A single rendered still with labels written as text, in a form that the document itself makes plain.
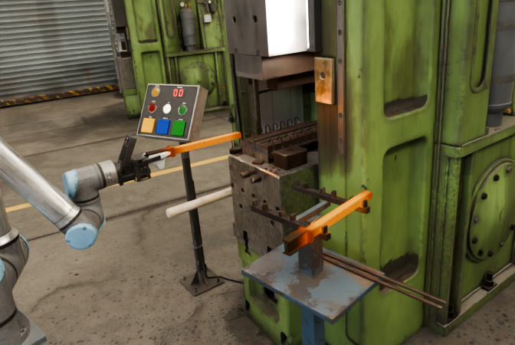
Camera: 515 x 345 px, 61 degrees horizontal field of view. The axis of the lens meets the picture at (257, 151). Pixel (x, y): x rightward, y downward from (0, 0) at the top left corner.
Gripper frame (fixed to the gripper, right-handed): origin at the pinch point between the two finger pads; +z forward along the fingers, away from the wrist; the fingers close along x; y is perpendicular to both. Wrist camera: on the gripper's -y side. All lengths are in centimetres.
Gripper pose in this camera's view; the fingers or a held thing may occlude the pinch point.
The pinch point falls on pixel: (165, 151)
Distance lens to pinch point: 167.0
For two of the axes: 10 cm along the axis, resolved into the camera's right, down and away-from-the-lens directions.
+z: 8.1, -2.6, 5.3
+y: 0.8, 9.4, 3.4
